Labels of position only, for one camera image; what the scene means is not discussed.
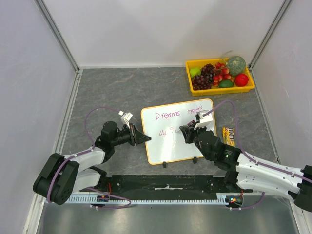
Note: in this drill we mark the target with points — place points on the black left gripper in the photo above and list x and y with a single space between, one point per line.
136 137

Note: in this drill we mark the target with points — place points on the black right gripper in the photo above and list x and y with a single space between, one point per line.
193 134

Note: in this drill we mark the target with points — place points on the orange framed whiteboard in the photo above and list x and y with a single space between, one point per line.
160 123

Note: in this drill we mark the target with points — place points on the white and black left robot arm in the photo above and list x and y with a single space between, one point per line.
63 175

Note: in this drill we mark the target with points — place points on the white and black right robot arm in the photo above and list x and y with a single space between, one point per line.
247 172

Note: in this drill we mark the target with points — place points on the yellow candy packet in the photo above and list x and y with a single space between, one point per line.
228 136

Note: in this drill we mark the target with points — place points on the dark purple grape bunch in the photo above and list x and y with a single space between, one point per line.
201 82

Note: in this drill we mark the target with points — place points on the green apple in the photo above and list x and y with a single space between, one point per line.
195 71

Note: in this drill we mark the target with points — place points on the dark red grape bunch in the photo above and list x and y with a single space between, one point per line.
208 69

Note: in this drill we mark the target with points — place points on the red cherry cluster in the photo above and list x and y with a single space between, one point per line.
221 72

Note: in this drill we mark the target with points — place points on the yellow plastic fruit tray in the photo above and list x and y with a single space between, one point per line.
215 90

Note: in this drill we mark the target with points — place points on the red apple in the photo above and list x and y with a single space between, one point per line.
241 80

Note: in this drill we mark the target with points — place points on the green netted melon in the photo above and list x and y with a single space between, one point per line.
236 65

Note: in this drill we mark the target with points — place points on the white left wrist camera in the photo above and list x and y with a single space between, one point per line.
125 118

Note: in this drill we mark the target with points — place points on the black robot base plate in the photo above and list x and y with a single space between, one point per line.
166 187

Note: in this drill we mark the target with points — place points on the left aluminium floor rail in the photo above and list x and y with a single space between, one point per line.
58 147

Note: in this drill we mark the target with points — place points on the light blue slotted cable duct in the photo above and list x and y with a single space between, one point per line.
98 199

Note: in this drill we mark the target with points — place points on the left aluminium frame post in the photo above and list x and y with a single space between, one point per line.
57 34

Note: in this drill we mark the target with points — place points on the aluminium frame post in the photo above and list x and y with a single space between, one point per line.
270 32
57 34

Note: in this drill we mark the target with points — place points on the right aluminium frame post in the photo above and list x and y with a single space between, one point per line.
270 32

